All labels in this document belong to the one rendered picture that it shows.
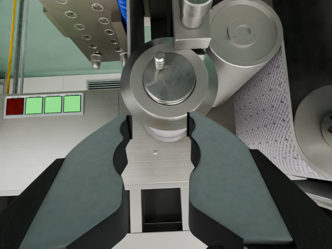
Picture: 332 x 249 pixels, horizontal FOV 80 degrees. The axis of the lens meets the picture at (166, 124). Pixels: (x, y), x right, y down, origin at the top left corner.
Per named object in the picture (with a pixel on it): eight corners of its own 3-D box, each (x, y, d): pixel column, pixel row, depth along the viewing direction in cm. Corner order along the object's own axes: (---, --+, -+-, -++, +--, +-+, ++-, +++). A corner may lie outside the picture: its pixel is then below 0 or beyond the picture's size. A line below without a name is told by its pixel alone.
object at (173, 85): (164, 113, 27) (132, 71, 28) (164, 116, 29) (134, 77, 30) (206, 81, 28) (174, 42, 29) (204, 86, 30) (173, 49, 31)
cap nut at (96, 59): (100, 53, 63) (100, 66, 63) (103, 59, 67) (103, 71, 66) (88, 54, 63) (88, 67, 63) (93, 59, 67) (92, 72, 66)
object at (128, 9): (128, -44, 34) (130, 57, 31) (144, 36, 57) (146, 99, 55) (125, -44, 34) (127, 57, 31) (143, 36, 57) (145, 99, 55)
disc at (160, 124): (214, 34, 31) (223, 128, 29) (213, 36, 32) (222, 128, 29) (119, 39, 31) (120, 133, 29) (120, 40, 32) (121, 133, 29)
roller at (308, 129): (380, 82, 30) (401, 177, 28) (285, 114, 55) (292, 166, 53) (288, 86, 30) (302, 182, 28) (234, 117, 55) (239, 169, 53)
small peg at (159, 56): (162, 62, 25) (152, 59, 26) (163, 71, 28) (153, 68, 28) (166, 52, 26) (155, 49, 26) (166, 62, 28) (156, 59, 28)
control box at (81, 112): (83, 92, 63) (83, 113, 62) (84, 93, 64) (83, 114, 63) (4, 96, 63) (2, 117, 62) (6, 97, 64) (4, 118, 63)
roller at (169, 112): (205, 40, 30) (212, 115, 28) (188, 93, 56) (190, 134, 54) (129, 44, 30) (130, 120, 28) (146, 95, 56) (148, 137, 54)
